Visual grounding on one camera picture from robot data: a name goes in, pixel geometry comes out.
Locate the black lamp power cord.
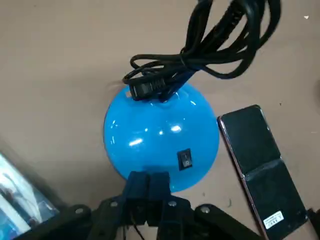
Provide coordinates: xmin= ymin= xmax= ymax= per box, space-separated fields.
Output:
xmin=122 ymin=0 xmax=283 ymax=101

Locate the black foldable phone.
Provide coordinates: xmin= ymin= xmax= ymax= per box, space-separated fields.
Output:
xmin=216 ymin=104 xmax=310 ymax=240

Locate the blue desk lamp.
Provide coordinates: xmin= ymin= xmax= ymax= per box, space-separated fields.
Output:
xmin=103 ymin=72 xmax=220 ymax=193

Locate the plastic-wrapped comic magazine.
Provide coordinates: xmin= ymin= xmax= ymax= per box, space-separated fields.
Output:
xmin=0 ymin=149 xmax=62 ymax=237

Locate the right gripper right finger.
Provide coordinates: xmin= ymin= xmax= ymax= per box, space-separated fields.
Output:
xmin=149 ymin=171 xmax=266 ymax=240

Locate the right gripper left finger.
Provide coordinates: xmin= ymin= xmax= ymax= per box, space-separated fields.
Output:
xmin=19 ymin=171 xmax=151 ymax=240

